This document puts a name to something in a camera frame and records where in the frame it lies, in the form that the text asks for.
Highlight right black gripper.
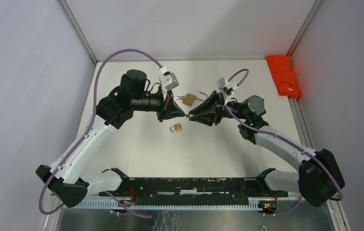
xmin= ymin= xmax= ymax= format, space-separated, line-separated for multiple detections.
xmin=189 ymin=90 xmax=248 ymax=127

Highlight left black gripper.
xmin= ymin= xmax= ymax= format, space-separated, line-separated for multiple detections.
xmin=132 ymin=86 xmax=185 ymax=122

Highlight silver keys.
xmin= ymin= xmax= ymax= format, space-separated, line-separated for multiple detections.
xmin=176 ymin=95 xmax=186 ymax=101

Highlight small brass padlock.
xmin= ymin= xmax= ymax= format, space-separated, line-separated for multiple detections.
xmin=170 ymin=123 xmax=183 ymax=132

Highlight large brass padlock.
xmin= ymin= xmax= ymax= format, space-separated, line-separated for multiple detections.
xmin=180 ymin=91 xmax=208 ymax=106

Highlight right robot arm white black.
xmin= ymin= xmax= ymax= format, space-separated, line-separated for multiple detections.
xmin=189 ymin=91 xmax=345 ymax=207

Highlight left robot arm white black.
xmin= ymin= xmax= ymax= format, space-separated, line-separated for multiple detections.
xmin=36 ymin=69 xmax=185 ymax=208

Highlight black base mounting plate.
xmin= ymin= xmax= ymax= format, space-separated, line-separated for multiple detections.
xmin=111 ymin=178 xmax=288 ymax=206

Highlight orange folded cloth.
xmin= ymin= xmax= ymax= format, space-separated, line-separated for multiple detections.
xmin=266 ymin=55 xmax=302 ymax=100

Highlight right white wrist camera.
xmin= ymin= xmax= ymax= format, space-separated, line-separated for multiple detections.
xmin=217 ymin=78 xmax=239 ymax=101

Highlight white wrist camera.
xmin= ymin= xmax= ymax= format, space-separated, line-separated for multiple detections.
xmin=217 ymin=78 xmax=239 ymax=101
xmin=159 ymin=66 xmax=179 ymax=99

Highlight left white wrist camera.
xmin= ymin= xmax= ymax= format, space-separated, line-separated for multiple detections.
xmin=159 ymin=66 xmax=179 ymax=99

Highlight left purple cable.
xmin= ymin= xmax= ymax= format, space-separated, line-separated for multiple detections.
xmin=38 ymin=49 xmax=167 ymax=219

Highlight purple cable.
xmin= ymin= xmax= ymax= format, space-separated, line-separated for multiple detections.
xmin=225 ymin=68 xmax=344 ymax=217
xmin=38 ymin=49 xmax=167 ymax=219

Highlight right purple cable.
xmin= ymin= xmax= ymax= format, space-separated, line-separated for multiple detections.
xmin=225 ymin=68 xmax=344 ymax=217

